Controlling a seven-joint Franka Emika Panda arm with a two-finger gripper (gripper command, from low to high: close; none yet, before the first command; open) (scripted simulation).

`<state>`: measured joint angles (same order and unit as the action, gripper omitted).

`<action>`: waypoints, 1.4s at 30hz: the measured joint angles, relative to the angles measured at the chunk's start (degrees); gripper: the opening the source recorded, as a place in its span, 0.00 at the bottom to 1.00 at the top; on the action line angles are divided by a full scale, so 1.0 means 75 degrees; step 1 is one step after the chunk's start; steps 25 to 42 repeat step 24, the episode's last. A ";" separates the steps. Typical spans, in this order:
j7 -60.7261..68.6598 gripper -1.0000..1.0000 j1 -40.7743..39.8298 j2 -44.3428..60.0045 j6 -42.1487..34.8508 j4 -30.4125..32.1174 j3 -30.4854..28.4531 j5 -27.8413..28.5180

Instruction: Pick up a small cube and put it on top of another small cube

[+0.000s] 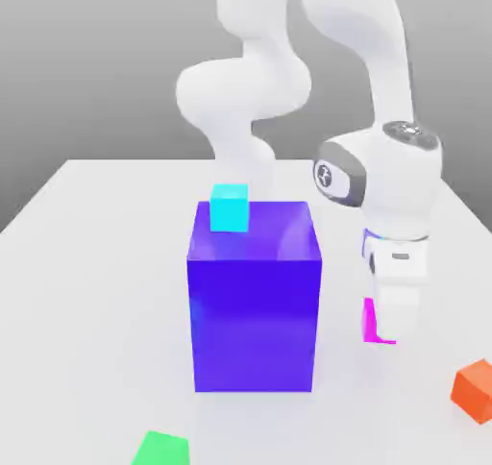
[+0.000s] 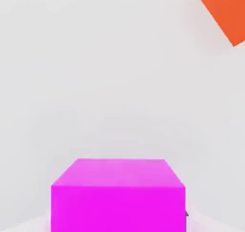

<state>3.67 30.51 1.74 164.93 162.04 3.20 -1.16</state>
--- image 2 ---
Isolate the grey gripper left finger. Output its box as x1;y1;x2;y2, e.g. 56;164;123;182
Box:
7;209;52;232

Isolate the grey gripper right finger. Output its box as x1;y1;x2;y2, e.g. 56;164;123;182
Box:
185;210;237;232

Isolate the small magenta cube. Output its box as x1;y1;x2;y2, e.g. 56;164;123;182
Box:
50;158;187;232

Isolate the large orange box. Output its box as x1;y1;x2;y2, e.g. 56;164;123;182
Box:
192;0;245;48

